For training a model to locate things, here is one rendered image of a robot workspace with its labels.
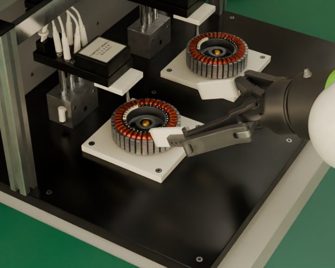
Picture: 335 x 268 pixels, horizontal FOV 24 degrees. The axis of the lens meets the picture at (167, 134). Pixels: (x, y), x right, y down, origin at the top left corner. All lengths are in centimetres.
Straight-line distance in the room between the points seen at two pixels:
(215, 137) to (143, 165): 19
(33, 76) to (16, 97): 30
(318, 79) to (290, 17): 64
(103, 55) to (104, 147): 15
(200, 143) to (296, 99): 15
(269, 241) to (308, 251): 102
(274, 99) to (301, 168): 25
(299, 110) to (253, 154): 25
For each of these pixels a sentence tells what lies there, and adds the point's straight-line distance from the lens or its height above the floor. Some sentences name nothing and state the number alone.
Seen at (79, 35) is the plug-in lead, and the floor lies 93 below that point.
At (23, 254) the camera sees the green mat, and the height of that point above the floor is 75.
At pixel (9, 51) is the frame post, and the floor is 102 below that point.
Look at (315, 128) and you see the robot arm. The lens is 85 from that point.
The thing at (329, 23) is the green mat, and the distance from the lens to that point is 164.
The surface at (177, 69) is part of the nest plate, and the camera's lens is 141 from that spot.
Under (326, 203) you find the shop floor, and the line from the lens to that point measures 231.
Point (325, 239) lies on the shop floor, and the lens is 220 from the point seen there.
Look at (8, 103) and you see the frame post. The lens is 108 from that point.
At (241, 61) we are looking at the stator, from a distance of 138.
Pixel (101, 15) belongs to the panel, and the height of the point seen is 81.
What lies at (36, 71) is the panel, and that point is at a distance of 139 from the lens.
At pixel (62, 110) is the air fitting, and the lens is 127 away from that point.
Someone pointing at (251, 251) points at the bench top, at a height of 75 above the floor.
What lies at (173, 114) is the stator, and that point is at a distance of 124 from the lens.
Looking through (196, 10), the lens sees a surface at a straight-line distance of 139.
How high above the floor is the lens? 157
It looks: 39 degrees down
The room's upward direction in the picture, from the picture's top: straight up
